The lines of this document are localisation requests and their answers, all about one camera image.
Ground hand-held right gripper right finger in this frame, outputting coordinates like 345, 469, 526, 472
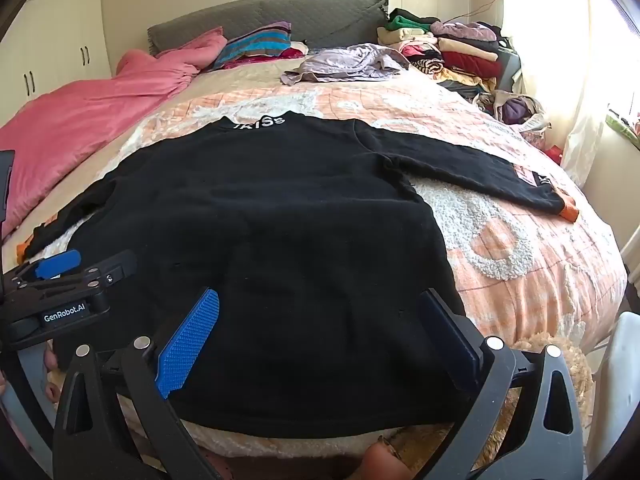
420, 287, 586, 480

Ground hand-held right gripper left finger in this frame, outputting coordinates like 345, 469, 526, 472
52, 287, 236, 480

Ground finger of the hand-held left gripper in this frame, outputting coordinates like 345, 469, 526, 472
42, 250, 138, 293
5, 249, 83, 291

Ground black sweater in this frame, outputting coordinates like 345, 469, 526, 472
20, 115, 581, 438

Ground patterned bag of clothes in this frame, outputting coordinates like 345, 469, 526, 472
472, 87, 551, 133

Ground pile of folded clothes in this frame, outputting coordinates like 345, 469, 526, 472
376, 7, 511, 93

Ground person's left hand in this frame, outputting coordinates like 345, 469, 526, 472
42, 347, 67, 405

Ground person's right hand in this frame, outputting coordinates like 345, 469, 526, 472
360, 435, 431, 480

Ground orange and white blanket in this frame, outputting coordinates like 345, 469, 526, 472
15, 67, 628, 461

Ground pink quilt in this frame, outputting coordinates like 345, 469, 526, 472
0, 27, 231, 241

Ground white plastic chair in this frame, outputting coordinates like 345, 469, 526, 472
585, 310, 640, 480

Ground beige bed sheet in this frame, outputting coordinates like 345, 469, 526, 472
0, 55, 321, 261

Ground white wardrobe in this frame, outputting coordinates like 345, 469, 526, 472
0, 0, 113, 128

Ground striped pillow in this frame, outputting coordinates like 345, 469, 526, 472
212, 21, 293, 68

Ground green cloth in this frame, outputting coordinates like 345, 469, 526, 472
605, 105, 640, 151

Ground grey bench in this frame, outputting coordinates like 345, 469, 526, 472
492, 35, 523, 96

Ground magenta folded cloth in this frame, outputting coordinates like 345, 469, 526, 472
220, 47, 307, 71

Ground lavender garment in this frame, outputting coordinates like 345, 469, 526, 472
280, 44, 411, 86

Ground white curtain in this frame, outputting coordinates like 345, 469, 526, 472
500, 0, 640, 186

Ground grey quilted headboard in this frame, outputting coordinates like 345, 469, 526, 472
147, 0, 390, 56

